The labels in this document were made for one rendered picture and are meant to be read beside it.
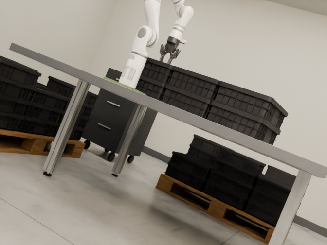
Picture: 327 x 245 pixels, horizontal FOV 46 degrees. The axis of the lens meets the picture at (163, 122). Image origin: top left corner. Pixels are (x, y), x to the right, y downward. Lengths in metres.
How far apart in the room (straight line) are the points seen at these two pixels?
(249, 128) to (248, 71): 3.84
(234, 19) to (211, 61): 0.71
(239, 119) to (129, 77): 0.60
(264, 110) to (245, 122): 0.11
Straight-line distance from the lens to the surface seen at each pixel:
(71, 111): 2.53
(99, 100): 4.07
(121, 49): 6.53
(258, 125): 1.92
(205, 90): 2.05
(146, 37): 2.02
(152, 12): 2.12
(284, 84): 5.63
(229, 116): 1.97
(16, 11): 5.33
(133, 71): 2.00
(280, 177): 3.79
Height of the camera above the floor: 0.65
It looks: 1 degrees down
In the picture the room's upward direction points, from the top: 22 degrees clockwise
